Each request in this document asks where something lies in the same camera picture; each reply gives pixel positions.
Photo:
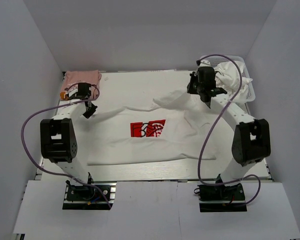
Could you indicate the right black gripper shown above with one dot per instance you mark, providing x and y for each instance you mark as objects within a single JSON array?
[{"x": 194, "y": 76}]

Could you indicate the white plastic basket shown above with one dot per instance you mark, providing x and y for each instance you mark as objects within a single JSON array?
[{"x": 215, "y": 60}]

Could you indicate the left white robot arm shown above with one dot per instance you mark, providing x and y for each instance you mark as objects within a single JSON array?
[{"x": 57, "y": 135}]

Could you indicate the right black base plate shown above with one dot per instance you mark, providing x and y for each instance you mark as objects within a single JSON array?
[{"x": 221, "y": 199}]

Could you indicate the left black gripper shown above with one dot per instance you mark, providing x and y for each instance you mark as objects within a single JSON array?
[{"x": 87, "y": 114}]

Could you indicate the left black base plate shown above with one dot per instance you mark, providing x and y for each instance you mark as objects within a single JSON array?
[{"x": 80, "y": 197}]

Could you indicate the white red print t-shirt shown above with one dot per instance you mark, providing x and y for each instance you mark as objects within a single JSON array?
[{"x": 169, "y": 127}]

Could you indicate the folded pink t-shirt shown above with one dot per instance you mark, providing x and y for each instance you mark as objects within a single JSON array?
[{"x": 72, "y": 78}]

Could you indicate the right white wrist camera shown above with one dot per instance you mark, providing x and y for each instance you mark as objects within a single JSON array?
[{"x": 203, "y": 63}]

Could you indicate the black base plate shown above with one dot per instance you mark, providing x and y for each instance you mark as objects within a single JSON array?
[
  {"x": 80, "y": 197},
  {"x": 221, "y": 199}
]

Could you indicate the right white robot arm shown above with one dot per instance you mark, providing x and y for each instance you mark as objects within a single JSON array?
[{"x": 251, "y": 140}]

